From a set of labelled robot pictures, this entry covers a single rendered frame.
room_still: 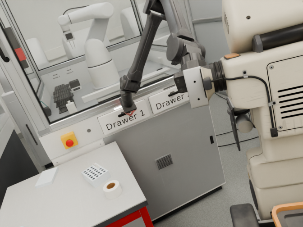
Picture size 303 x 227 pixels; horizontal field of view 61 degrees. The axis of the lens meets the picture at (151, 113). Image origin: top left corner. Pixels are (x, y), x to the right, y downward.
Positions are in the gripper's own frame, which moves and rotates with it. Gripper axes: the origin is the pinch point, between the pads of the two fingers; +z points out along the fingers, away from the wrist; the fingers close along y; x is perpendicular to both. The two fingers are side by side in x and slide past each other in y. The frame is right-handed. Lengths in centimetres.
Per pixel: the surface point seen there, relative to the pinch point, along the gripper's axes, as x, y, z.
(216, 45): -158, 116, 107
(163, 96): -23.1, 2.3, 0.9
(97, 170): 27.2, -28.1, -7.0
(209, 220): -26, -63, 65
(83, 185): 35.4, -31.2, -4.8
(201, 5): -156, 157, 74
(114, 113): 7.8, 3.0, 0.1
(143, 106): -9.3, 1.7, 1.7
